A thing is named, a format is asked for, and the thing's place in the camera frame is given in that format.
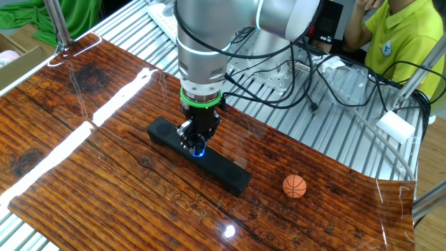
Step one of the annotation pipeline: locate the green cloth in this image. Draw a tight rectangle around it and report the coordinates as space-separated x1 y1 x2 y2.
0 0 102 48

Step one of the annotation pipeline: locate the person in yellow shirt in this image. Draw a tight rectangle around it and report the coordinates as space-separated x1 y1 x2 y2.
341 0 446 98

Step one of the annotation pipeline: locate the black speaker bar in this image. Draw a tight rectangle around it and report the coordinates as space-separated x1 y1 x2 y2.
146 116 252 197

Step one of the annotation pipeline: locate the black red LED display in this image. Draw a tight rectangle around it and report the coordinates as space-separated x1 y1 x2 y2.
306 0 344 45

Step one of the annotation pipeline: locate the black USB cable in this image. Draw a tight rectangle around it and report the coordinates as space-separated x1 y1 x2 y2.
302 54 384 116

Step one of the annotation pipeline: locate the small orange basketball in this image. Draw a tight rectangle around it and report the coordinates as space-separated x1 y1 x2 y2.
282 174 308 199

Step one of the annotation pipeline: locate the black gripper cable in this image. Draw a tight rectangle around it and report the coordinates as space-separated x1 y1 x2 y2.
221 34 316 111

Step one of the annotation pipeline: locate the grey flexible hose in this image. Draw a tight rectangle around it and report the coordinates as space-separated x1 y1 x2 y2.
332 89 417 182

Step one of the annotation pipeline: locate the white power adapter box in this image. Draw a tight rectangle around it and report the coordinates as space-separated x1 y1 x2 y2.
375 110 417 145

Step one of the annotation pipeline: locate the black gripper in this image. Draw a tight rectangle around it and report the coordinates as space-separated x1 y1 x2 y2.
176 104 222 151

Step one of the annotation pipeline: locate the aluminium frame post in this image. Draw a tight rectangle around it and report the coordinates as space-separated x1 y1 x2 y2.
392 33 446 112
43 0 75 53
412 179 446 224

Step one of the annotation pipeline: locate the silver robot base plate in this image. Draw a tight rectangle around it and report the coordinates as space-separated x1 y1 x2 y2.
226 33 314 93

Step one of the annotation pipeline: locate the white power strip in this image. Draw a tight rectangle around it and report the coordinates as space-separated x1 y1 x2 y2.
146 2 179 43

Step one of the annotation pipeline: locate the silver cylindrical connector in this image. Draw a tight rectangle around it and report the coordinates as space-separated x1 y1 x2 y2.
287 59 313 73

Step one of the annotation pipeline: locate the black cable bundle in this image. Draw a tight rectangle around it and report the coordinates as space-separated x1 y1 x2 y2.
365 61 446 140

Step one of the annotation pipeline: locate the pink soft item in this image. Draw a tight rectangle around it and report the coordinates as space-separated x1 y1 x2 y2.
0 50 21 69

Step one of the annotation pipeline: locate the glossy wood-print table mat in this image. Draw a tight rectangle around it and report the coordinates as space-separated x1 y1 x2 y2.
0 31 417 251

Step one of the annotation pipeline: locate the clear plastic bag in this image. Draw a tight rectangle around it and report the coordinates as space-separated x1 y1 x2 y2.
318 55 371 106

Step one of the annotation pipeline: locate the brown cardboard box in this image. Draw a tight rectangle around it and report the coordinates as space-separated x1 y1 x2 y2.
0 33 48 94

